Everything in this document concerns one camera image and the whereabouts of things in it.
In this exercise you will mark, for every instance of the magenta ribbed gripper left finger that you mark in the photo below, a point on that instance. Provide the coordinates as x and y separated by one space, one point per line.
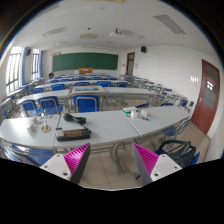
69 166

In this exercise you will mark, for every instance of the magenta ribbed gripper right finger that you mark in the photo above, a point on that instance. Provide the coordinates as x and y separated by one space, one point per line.
152 166

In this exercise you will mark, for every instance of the black power strip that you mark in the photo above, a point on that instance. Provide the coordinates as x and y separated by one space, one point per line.
69 135

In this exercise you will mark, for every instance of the black bag on chair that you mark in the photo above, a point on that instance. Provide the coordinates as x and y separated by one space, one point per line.
184 153

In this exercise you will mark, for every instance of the yellow small object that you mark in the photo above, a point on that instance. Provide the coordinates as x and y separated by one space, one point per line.
45 127

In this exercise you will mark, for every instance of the white front left desk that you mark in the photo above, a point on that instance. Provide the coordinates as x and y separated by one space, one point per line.
15 131

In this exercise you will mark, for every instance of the white desk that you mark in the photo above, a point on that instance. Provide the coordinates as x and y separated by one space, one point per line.
15 131
154 119
106 127

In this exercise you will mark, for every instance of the white front right desk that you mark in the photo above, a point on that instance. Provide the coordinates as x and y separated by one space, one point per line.
154 119

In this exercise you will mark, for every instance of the white front centre desk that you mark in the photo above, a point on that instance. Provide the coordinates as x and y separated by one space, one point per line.
106 127

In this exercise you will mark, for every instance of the small white box left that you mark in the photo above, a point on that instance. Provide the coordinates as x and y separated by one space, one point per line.
33 128

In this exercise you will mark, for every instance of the white cup on right desk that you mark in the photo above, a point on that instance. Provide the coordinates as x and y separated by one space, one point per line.
134 114

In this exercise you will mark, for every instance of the green white box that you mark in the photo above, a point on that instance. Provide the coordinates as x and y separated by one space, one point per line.
128 110

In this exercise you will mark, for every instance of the blue chair centre row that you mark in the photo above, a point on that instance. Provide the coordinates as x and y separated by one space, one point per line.
86 103

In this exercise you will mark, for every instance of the blue chair left of centre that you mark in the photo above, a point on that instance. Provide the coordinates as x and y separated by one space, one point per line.
50 105

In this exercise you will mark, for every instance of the red-brown side door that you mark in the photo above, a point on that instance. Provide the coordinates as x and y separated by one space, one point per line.
206 106

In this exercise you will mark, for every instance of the blue chair far left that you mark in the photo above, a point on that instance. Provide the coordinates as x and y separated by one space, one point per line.
31 108

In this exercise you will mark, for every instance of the second row centre desk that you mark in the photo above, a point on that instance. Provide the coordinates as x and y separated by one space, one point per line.
82 90

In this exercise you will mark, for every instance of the orange lectern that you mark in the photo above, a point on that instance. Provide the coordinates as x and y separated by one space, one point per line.
85 70

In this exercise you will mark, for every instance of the green chalkboard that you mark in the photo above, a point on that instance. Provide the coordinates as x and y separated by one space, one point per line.
74 61

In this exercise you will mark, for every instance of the red-brown far door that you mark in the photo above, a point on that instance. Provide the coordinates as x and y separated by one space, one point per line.
130 63

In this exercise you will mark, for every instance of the left window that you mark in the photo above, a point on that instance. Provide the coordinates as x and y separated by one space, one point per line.
12 71

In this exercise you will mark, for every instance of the ceiling projector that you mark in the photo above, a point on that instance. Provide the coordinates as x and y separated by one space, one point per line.
116 33

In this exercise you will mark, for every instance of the black charger with cable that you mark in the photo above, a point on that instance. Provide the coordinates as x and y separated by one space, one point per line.
79 120

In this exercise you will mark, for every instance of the black wall speaker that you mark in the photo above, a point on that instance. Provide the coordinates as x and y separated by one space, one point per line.
143 49

